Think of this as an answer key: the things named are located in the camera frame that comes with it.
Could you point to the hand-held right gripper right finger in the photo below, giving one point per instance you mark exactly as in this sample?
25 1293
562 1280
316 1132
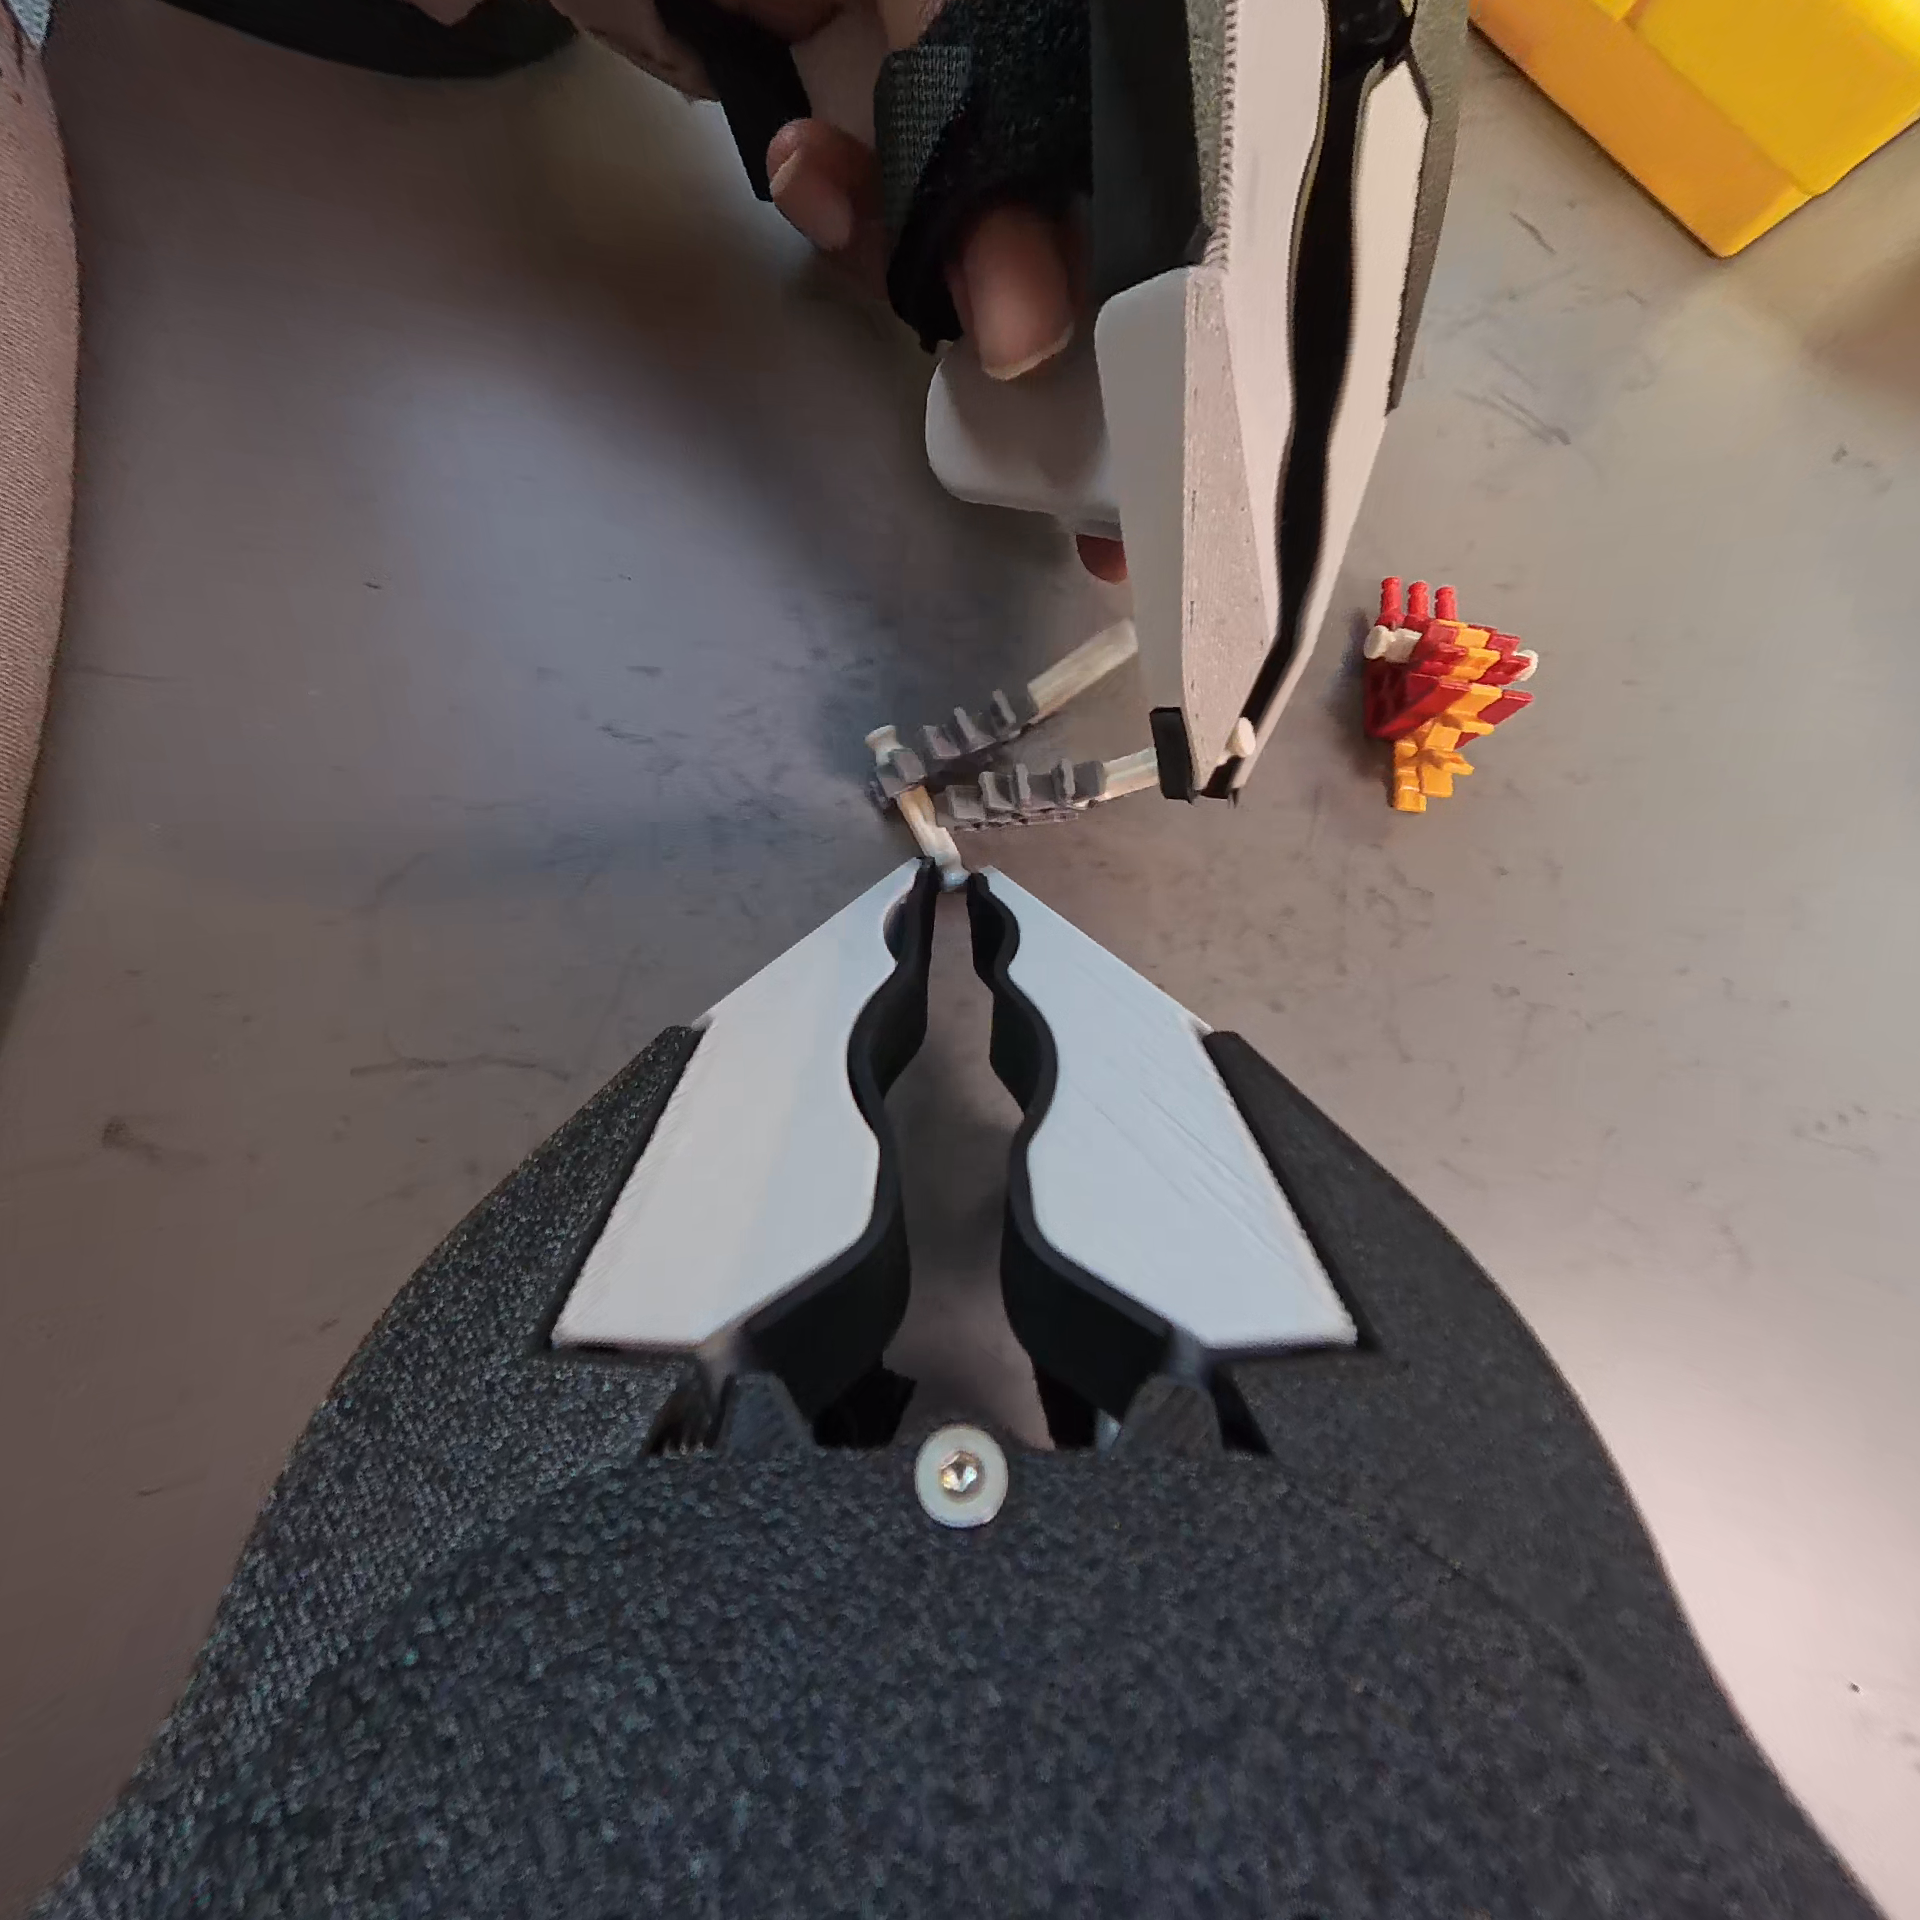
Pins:
1171 1184

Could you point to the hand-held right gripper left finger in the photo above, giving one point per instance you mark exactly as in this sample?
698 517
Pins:
750 1184

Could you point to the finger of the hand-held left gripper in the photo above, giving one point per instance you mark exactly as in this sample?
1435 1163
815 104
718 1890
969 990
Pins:
1388 224
1230 451

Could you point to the person's left hand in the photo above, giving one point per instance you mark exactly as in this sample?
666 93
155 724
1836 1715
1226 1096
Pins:
1020 301

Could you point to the red and yellow connector stack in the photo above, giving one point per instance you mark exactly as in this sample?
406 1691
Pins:
1447 706

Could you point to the large yellow plastic bin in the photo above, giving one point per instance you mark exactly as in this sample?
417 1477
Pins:
1723 106

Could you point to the person's beige sweatshirt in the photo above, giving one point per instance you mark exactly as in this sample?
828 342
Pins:
33 451

